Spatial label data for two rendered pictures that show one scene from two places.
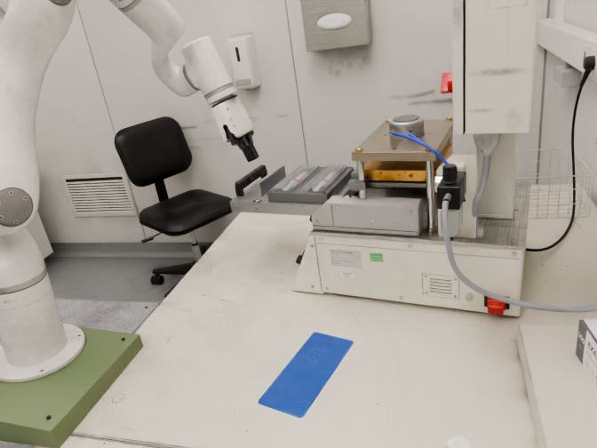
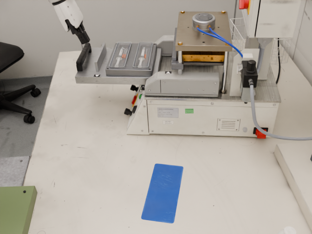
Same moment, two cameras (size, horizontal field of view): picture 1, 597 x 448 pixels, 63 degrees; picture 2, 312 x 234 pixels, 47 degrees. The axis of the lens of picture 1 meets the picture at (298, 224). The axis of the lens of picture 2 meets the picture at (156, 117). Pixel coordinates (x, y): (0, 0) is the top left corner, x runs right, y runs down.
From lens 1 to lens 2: 39 cm
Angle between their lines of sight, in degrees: 23
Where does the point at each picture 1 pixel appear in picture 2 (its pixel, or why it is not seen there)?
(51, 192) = not seen: outside the picture
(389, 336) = (203, 159)
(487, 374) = (265, 176)
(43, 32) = not seen: outside the picture
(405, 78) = not seen: outside the picture
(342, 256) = (165, 111)
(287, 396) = (158, 210)
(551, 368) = (301, 170)
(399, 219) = (206, 87)
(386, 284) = (193, 126)
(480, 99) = (267, 17)
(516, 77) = (290, 5)
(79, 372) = (5, 223)
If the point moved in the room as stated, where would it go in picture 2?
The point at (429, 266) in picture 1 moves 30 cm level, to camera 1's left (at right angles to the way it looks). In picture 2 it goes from (223, 113) to (143, 139)
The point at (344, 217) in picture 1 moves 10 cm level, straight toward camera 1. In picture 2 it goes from (168, 87) to (178, 104)
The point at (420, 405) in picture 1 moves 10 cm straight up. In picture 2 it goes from (237, 202) to (241, 180)
